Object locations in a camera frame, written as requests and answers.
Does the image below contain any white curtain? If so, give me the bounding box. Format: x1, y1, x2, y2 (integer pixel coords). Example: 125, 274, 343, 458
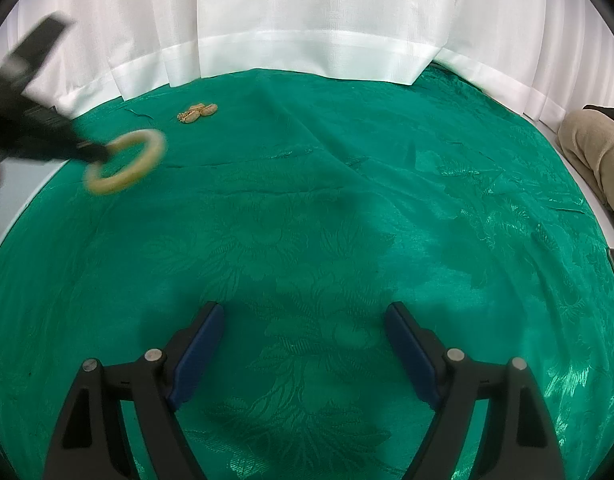
0, 0, 614, 127

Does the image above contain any gold coin charm cluster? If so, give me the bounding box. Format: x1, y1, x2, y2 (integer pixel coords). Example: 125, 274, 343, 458
177, 103, 218, 125

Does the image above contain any white cardboard tray box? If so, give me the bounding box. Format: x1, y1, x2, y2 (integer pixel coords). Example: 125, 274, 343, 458
0, 160, 63, 245

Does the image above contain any cream white bangle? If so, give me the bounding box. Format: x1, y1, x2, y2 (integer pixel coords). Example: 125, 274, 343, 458
83, 129, 166, 195

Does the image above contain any beige cushion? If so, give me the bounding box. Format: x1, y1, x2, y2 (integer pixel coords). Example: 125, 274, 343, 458
557, 107, 614, 215

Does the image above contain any green satin cloth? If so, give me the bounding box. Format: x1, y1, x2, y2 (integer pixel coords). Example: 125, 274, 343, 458
0, 63, 614, 480

